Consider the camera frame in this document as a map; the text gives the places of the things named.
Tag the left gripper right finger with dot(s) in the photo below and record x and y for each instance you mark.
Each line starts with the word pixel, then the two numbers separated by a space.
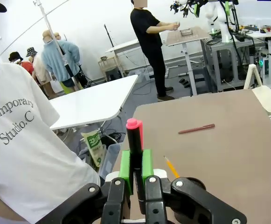
pixel 152 200

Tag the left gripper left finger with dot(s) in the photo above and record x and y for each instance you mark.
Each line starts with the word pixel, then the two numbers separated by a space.
pixel 113 200

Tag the yellow pencil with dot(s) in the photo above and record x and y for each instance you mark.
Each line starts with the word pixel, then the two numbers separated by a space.
pixel 171 167

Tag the black marker pink cap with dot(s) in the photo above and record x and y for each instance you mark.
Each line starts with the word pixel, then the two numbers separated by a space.
pixel 134 140

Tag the dark red pen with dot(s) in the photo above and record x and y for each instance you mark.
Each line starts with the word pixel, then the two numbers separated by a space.
pixel 196 128

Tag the person's right forearm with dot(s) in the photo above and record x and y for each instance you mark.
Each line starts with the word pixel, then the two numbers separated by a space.
pixel 2 210

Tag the translucent plastic bin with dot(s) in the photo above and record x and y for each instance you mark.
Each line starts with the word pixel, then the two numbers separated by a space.
pixel 110 158

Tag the green printed plastic bag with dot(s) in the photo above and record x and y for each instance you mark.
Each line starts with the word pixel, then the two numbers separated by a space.
pixel 93 147

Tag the white table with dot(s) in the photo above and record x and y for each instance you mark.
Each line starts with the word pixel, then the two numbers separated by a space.
pixel 91 102

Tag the person in white t-shirt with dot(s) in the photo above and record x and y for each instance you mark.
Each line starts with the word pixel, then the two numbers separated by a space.
pixel 21 140

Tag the small wooden shelf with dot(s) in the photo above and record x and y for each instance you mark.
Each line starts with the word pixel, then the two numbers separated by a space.
pixel 110 67

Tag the tall tripod stand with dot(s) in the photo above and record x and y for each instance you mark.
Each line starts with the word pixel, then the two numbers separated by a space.
pixel 65 63

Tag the mannequin with patterned bucket hat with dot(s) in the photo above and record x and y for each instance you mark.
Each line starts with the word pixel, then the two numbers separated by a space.
pixel 40 72

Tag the mannequin in light blue jacket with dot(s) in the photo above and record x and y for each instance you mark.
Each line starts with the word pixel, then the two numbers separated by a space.
pixel 60 60

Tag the cream white stand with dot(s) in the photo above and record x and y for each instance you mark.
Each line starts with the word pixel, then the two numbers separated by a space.
pixel 263 95

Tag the person in black clothes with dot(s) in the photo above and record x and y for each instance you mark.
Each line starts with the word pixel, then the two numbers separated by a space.
pixel 151 46

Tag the white background desk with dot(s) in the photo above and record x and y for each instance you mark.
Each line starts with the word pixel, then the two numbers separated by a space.
pixel 123 46

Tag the person in red shirt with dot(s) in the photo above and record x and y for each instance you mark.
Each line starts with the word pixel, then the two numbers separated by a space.
pixel 28 67

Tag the tilted brown top table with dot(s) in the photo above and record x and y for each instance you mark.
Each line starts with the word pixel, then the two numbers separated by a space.
pixel 186 37

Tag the metal tray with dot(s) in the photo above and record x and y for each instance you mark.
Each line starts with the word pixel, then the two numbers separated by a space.
pixel 186 32

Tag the white humanoid robot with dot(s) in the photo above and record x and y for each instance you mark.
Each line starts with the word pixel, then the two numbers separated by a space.
pixel 221 23

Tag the white equipment desk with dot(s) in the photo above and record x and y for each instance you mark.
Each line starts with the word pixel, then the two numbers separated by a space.
pixel 266 34

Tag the grey metal frame cabinet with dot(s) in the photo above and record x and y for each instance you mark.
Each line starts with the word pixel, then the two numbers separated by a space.
pixel 228 60

